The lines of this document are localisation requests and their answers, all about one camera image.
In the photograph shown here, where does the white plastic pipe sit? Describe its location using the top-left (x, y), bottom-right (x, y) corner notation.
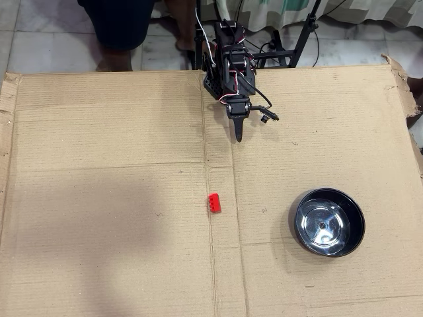
top-left (216, 0), bottom-right (232, 21)

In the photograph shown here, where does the bare person leg with foot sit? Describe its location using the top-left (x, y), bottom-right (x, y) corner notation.
top-left (164, 0), bottom-right (199, 52)

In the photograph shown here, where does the black perforated table clamp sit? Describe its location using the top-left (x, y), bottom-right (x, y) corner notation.
top-left (202, 51), bottom-right (223, 100)

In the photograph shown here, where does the person leg in dark shorts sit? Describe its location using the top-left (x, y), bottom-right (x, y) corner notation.
top-left (77, 0), bottom-right (156, 73)

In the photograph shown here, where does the black camera cable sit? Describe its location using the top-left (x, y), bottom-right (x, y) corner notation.
top-left (231, 46), bottom-right (274, 110)

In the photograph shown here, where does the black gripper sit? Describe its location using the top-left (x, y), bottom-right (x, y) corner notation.
top-left (225, 96), bottom-right (253, 143)

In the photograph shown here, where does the thin black floor cable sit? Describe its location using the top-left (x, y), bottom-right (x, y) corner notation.
top-left (310, 19), bottom-right (321, 67)

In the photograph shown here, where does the bare brown foot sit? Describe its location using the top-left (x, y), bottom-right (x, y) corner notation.
top-left (408, 75), bottom-right (423, 129)

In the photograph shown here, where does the white cable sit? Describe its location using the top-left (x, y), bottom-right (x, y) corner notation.
top-left (194, 0), bottom-right (218, 64)

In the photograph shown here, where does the red lego block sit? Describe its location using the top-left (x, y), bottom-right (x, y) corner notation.
top-left (207, 192), bottom-right (223, 214)

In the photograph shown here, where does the black metal stand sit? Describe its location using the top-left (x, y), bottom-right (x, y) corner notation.
top-left (193, 0), bottom-right (323, 70)

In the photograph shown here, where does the black glossy bowl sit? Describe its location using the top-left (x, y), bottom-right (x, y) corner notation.
top-left (288, 187), bottom-right (366, 258)

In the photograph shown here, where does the brown cardboard sheet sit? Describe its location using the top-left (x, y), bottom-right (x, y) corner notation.
top-left (0, 54), bottom-right (423, 317)

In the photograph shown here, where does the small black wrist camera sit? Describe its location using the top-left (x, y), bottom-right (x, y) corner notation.
top-left (250, 104), bottom-right (280, 125)

